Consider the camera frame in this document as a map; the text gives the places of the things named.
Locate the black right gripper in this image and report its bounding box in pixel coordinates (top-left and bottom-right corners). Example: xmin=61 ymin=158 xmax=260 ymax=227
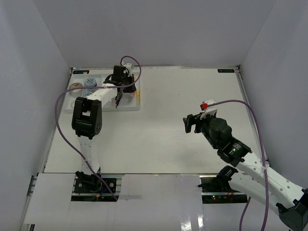
xmin=183 ymin=112 xmax=219 ymax=150

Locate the yellow highlighter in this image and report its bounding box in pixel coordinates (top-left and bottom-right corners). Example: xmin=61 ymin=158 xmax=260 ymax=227
xmin=136 ymin=90 xmax=141 ymax=104

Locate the red gel pen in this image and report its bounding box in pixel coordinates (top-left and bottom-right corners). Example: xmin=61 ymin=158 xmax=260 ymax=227
xmin=115 ymin=95 xmax=121 ymax=108

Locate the blue slime jar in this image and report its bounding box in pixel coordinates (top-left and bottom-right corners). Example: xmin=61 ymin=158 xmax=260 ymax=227
xmin=84 ymin=77 xmax=97 ymax=89
xmin=83 ymin=90 xmax=94 ymax=97

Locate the large clear tape roll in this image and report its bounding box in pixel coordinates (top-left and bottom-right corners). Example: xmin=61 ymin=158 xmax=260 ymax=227
xmin=69 ymin=82 xmax=83 ymax=97

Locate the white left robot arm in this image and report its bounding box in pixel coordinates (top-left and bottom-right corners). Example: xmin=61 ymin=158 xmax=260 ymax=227
xmin=72 ymin=73 xmax=138 ymax=175

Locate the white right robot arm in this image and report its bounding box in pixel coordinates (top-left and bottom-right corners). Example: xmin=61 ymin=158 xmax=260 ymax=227
xmin=183 ymin=113 xmax=308 ymax=231

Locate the white compartment tray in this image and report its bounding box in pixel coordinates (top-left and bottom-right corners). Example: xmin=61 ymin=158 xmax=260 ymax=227
xmin=62 ymin=69 xmax=141 ymax=114

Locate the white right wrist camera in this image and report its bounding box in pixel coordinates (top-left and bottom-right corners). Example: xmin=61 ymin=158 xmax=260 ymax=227
xmin=200 ymin=99 xmax=218 ymax=119

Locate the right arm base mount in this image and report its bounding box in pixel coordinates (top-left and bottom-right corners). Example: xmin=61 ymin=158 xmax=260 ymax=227
xmin=198 ymin=166 xmax=240 ymax=201

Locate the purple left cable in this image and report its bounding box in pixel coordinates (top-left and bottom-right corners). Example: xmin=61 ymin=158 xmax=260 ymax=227
xmin=54 ymin=55 xmax=142 ymax=202

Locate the purple cable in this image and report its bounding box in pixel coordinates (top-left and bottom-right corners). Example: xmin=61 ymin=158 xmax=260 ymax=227
xmin=54 ymin=55 xmax=142 ymax=202
xmin=206 ymin=99 xmax=270 ymax=231

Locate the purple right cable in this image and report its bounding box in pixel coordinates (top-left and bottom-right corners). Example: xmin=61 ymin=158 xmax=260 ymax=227
xmin=206 ymin=99 xmax=270 ymax=231

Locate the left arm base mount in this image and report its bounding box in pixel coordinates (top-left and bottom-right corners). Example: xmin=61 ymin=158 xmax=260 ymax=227
xmin=73 ymin=171 xmax=117 ymax=193

